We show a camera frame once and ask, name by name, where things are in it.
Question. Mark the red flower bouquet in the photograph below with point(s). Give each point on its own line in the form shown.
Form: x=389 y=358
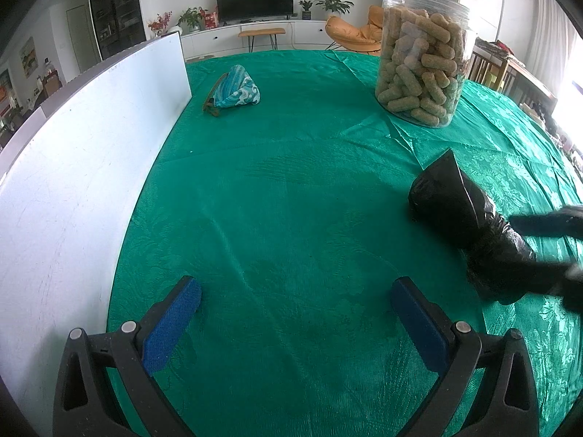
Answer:
x=160 y=22

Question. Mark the white door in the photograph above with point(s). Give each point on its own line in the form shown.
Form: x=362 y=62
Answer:
x=82 y=38

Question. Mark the black trash bag roll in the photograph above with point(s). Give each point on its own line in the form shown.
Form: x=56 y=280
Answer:
x=460 y=205

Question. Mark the orange lounge chair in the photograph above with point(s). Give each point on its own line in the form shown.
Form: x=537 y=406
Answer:
x=353 y=32

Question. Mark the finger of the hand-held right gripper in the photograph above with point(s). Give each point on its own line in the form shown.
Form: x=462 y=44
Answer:
x=575 y=293
x=551 y=223

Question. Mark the white television cabinet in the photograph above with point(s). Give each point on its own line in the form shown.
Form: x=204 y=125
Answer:
x=309 y=34

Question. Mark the small wooden bench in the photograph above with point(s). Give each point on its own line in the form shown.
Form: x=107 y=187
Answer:
x=262 y=32

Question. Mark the white cardboard box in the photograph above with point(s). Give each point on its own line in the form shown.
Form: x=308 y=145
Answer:
x=82 y=168

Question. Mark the tall dark display cabinet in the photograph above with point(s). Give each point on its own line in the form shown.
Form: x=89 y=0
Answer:
x=116 y=9

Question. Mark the teal patterned pouch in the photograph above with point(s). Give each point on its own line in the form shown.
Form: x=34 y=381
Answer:
x=237 y=91

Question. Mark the red gift box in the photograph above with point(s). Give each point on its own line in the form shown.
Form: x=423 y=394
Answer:
x=211 y=17

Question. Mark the small potted plant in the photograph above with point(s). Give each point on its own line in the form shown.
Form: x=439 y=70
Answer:
x=306 y=10

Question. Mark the black television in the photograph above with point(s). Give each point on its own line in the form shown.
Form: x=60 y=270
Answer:
x=255 y=1

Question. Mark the pile of assorted clutter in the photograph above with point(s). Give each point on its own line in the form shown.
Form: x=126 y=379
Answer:
x=555 y=132

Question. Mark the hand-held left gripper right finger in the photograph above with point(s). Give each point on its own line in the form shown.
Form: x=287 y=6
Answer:
x=419 y=323

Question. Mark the green tablecloth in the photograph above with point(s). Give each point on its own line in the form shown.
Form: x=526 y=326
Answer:
x=296 y=218

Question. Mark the bushy green potted plant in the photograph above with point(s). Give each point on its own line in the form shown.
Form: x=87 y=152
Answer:
x=191 y=18

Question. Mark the wooden railing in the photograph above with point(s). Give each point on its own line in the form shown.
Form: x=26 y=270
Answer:
x=510 y=73

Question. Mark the large leafy potted plant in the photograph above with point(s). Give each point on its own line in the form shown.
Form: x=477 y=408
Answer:
x=336 y=2

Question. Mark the clear plastic snack jar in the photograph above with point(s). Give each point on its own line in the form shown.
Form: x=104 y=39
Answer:
x=423 y=63

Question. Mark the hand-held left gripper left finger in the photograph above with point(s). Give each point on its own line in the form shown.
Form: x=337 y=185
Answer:
x=173 y=323

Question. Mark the framed wall picture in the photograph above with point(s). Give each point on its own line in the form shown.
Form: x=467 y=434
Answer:
x=28 y=55

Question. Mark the white sheer curtain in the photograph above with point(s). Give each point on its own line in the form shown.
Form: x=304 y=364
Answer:
x=549 y=41

